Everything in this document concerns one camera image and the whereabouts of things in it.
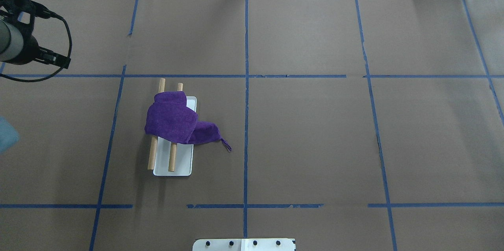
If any white towel rack base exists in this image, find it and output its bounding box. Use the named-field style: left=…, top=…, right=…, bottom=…
left=153, top=96, right=197, bottom=176

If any wooden rack rod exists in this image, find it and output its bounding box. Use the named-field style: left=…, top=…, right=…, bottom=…
left=148, top=78, right=166, bottom=170
left=168, top=83, right=183, bottom=172

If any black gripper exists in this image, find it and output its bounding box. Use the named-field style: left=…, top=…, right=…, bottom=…
left=0, top=0, right=71, bottom=67

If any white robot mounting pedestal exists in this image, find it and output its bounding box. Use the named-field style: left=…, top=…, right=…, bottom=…
left=192, top=238, right=296, bottom=251

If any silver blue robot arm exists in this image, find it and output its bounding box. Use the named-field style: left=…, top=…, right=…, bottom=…
left=0, top=0, right=73, bottom=83

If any right wooden rack rod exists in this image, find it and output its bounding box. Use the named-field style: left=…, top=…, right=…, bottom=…
left=148, top=78, right=166, bottom=170

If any purple towel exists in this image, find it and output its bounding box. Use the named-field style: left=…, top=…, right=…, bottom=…
left=144, top=91, right=232, bottom=152

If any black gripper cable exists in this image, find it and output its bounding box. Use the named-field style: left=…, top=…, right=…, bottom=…
left=0, top=13, right=73, bottom=83

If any left wooden rack rod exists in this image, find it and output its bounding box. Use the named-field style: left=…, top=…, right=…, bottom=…
left=168, top=83, right=183, bottom=172

